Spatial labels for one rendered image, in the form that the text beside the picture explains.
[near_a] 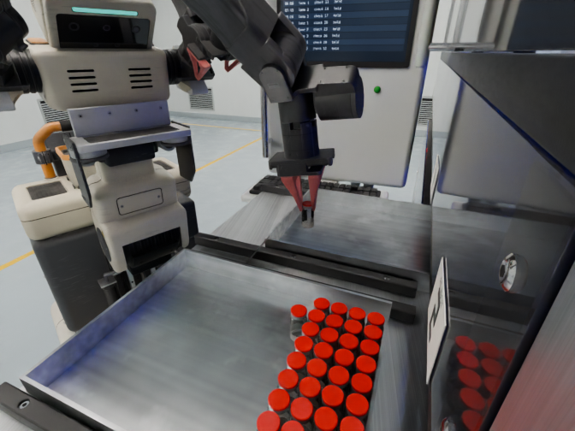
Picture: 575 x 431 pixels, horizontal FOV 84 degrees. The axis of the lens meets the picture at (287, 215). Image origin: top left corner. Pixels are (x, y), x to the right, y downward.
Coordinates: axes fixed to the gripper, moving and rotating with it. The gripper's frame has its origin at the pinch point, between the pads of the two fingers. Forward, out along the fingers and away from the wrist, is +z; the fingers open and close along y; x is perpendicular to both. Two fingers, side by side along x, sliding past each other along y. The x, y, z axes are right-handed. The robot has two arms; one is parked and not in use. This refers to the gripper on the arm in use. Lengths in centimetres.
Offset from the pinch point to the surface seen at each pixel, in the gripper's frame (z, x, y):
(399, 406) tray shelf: 11.6, -27.4, 12.9
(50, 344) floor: 79, 31, -134
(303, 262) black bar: 7.3, -6.8, -0.4
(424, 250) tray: 11.5, 3.7, 20.4
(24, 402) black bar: 5.1, -36.1, -23.7
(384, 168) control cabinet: 11, 55, 16
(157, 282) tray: 5.1, -16.4, -21.2
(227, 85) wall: -16, 563, -241
